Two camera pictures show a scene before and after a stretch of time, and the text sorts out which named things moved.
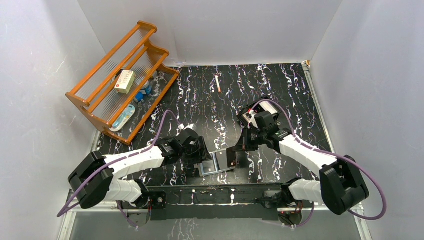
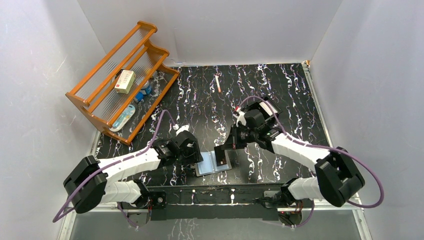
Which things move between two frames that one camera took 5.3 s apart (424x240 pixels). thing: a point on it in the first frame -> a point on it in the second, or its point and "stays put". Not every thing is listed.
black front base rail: (229, 201) stays put
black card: (231, 156) -> (220, 156)
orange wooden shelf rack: (126, 91) stays put
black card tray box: (264, 104) stays put
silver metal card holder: (219, 163) stays put
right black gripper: (246, 146) -> (233, 141)
